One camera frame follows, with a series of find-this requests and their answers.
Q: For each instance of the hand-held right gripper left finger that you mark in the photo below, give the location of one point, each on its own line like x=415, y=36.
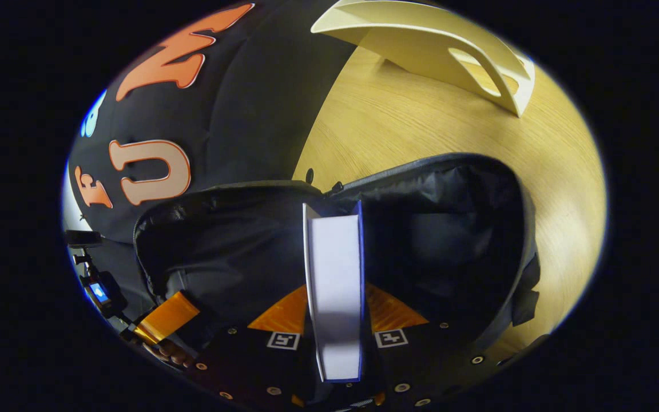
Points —
x=249, y=366

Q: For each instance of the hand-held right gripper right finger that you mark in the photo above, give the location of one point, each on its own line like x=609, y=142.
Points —
x=421, y=366

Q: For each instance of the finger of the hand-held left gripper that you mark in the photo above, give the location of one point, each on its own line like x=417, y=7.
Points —
x=166, y=317

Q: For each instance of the grey schoolbag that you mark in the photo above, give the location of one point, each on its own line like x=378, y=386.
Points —
x=221, y=246

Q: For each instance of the blue cover book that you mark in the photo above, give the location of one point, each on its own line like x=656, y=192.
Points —
x=335, y=286

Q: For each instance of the cream plastic bookshelf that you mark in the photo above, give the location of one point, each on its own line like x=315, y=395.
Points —
x=421, y=51

